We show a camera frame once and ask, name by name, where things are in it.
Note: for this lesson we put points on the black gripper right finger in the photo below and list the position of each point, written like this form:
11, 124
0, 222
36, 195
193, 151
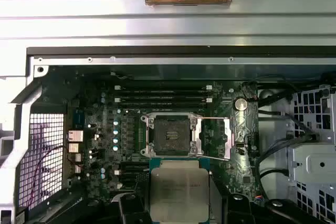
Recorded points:
236, 211

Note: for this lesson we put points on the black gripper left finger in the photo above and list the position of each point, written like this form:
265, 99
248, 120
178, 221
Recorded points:
131, 208

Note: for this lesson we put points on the silver CPU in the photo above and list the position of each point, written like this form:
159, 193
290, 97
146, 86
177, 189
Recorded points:
179, 190

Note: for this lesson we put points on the metal socket cover frame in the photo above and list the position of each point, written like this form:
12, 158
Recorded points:
229, 140

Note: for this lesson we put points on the RAM slot with black clips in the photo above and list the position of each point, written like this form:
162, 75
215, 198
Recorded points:
134, 164
128, 179
162, 106
162, 93

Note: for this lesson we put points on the RAM slot with white clips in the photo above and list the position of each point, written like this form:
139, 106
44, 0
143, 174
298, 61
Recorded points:
131, 172
162, 100
162, 87

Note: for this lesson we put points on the CPU socket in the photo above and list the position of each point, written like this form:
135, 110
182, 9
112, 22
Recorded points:
162, 129

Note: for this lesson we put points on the silver blue capacitor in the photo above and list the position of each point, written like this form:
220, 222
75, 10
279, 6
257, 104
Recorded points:
115, 148
115, 123
119, 111
115, 131
115, 140

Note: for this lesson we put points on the metal rear port housing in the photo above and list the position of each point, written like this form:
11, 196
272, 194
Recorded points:
73, 148
78, 157
75, 135
78, 169

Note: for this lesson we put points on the green motherboard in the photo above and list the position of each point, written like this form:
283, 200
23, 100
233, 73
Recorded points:
244, 129

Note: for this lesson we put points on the silver metal drive cage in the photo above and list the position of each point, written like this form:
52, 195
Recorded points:
312, 161

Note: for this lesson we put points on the blue rear port connector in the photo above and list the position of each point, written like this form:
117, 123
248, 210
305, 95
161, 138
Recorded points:
78, 119

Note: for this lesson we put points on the round silver coin battery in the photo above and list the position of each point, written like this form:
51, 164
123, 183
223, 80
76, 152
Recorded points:
240, 104

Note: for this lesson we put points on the black and silver PC case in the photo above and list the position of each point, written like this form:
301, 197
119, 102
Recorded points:
170, 51

